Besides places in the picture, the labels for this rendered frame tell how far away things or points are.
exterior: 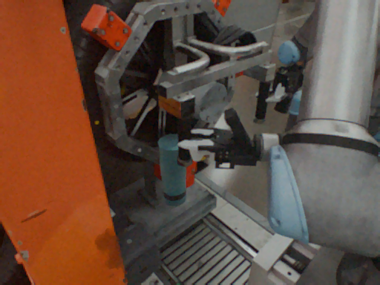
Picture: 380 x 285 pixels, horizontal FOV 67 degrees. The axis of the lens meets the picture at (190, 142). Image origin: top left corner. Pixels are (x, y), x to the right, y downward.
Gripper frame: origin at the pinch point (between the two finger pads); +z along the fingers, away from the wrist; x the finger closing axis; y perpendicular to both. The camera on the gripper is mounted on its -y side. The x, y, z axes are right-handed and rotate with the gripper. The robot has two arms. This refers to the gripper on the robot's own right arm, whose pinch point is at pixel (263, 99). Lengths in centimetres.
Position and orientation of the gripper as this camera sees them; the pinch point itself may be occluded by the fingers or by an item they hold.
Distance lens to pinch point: 99.3
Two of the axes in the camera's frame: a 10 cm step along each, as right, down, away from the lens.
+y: 0.0, -8.3, -5.7
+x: 6.7, 4.2, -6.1
